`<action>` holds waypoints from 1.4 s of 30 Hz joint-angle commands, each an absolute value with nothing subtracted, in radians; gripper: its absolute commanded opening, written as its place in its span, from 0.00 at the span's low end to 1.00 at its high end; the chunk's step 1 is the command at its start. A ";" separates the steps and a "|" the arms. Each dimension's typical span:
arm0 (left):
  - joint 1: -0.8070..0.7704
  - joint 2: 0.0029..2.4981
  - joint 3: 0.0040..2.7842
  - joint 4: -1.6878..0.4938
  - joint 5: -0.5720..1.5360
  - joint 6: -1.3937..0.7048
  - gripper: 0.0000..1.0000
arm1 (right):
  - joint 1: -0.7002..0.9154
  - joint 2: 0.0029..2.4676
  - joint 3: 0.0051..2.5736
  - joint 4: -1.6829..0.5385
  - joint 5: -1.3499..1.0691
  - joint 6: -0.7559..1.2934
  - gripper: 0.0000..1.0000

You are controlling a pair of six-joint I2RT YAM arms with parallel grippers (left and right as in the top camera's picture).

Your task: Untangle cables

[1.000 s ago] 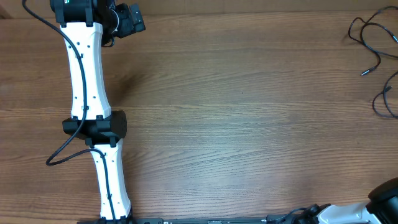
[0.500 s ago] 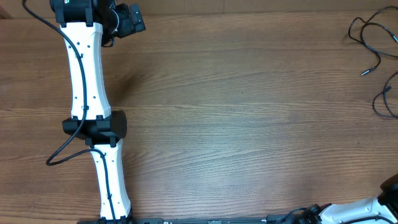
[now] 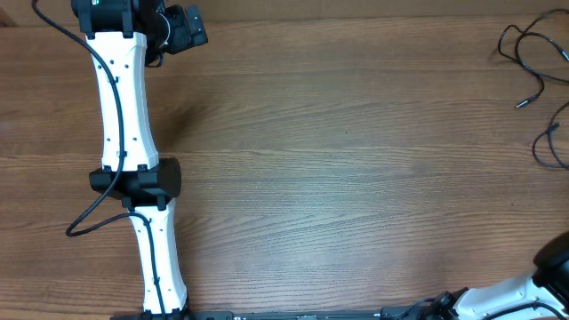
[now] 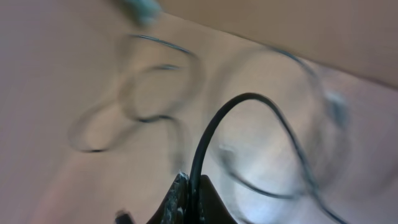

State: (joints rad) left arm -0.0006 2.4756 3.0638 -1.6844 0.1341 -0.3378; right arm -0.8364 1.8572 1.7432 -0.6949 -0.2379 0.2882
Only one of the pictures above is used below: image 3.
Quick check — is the black USB cable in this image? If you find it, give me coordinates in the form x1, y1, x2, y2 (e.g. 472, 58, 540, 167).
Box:
532, 101, 569, 171

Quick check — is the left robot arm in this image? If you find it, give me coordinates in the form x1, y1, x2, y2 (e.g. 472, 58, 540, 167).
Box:
71, 0, 208, 319

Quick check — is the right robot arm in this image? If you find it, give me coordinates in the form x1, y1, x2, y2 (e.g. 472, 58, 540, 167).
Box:
420, 233, 568, 320

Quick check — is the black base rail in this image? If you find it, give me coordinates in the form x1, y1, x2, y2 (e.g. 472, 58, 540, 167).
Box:
110, 304, 428, 320

